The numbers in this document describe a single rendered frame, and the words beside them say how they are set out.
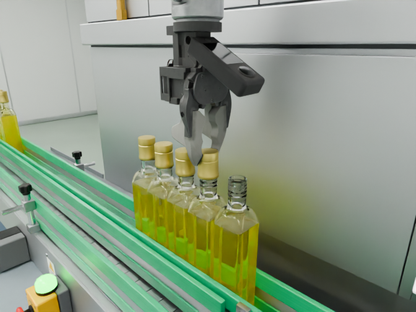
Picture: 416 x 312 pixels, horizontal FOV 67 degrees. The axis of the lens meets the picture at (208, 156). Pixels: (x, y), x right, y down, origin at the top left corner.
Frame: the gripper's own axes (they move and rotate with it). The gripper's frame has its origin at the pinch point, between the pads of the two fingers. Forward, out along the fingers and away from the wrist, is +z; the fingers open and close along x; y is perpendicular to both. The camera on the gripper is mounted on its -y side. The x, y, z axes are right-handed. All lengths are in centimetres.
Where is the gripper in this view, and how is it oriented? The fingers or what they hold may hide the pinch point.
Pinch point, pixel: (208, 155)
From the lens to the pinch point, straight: 51.1
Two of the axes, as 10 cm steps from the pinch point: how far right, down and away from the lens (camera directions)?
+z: 0.0, 9.4, 3.3
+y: -7.1, -2.3, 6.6
